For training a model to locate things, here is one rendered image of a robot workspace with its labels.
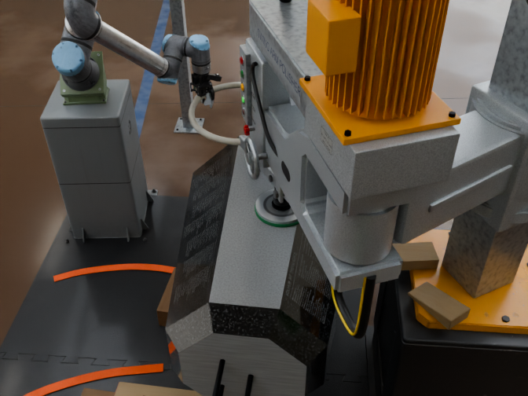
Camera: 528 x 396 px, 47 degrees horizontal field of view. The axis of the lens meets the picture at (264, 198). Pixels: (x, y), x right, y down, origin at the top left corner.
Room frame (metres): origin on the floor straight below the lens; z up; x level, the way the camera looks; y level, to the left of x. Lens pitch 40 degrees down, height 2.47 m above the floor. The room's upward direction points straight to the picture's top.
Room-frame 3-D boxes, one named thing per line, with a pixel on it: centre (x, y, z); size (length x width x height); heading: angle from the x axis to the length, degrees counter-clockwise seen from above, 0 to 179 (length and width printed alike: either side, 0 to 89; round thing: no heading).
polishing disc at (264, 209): (1.85, -0.07, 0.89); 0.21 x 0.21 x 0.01
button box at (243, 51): (1.88, 0.06, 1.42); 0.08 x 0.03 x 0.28; 17
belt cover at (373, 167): (1.51, -0.17, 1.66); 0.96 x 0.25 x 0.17; 17
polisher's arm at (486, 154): (1.46, -0.64, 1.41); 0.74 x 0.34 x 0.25; 123
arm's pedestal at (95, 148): (2.78, 0.94, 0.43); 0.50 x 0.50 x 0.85; 1
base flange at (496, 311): (1.57, -0.81, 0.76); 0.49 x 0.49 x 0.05; 85
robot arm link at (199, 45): (2.59, 0.30, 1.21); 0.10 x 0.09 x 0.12; 72
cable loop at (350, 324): (1.21, -0.26, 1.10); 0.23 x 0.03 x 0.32; 17
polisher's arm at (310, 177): (1.47, -0.17, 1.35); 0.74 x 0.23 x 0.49; 17
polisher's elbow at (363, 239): (1.22, -0.26, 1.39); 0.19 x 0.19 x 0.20
